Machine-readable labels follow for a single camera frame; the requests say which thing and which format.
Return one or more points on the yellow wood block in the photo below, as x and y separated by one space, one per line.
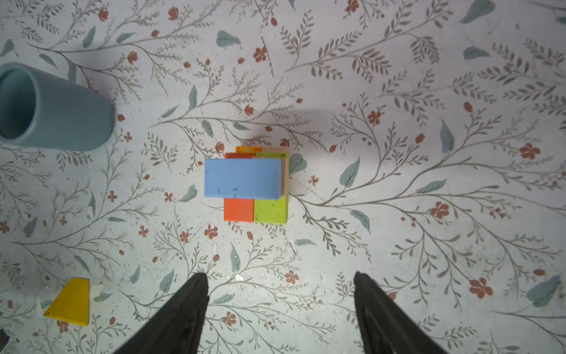
72 303

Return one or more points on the orange yellow cylinder block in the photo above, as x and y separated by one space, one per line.
248 149

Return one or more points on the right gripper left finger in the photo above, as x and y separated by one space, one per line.
178 325

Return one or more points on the natural wood rectangular block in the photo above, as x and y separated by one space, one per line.
284 154

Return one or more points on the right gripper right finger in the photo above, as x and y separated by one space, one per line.
384 326

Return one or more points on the green wood block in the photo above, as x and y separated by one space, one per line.
271 211

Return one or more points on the red wood block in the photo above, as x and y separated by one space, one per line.
239 208

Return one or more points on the blue wood block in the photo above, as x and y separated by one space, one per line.
266 178

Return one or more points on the teal ceramic cup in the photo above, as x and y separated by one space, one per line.
41 110

